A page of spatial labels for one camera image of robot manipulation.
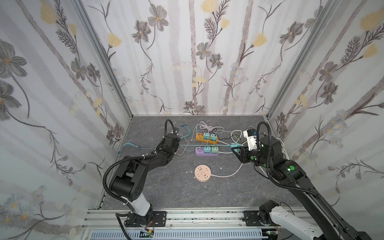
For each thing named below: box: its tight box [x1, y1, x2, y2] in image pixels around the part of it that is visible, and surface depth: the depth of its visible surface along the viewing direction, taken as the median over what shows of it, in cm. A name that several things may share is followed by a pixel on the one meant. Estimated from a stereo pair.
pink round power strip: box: [194, 164, 212, 183], surface depth 90 cm
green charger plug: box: [211, 146, 219, 154], surface depth 95 cm
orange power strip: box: [195, 132, 219, 145], surface depth 104 cm
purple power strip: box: [195, 147, 220, 157], surface depth 99 cm
